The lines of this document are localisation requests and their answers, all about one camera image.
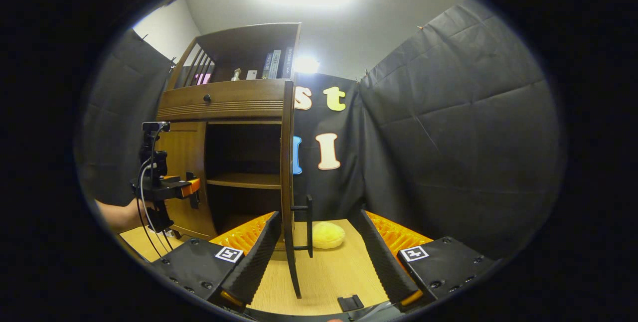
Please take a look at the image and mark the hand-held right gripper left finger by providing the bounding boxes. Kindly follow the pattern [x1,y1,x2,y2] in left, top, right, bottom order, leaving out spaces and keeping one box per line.
[150,211,282,313]

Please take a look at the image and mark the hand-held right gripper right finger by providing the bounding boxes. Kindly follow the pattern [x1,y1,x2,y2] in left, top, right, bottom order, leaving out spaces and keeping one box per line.
[349,208,499,313]

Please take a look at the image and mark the wooden cabinet door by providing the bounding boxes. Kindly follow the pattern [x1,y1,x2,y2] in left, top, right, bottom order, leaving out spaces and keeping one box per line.
[159,122,217,240]
[280,80,315,299]

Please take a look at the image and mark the wooden double-door shoe cabinet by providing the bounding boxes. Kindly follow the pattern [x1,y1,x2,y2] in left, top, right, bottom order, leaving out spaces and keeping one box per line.
[156,23,302,250]

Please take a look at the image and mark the wooden inner cabinet shelf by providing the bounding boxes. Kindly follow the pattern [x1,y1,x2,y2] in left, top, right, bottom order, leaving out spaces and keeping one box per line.
[207,172,282,190]

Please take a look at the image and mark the wooden cabinet drawer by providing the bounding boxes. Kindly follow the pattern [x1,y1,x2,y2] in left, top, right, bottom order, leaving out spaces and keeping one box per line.
[157,80,287,122]

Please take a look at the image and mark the small black block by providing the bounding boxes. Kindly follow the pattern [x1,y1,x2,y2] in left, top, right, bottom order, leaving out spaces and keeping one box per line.
[337,294,364,312]

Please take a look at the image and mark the light blue upright book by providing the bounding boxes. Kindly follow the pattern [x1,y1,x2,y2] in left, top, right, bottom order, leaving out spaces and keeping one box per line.
[269,49,283,79]

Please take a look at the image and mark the black cable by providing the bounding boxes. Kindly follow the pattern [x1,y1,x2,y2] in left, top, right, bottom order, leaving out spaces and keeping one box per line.
[139,159,175,259]

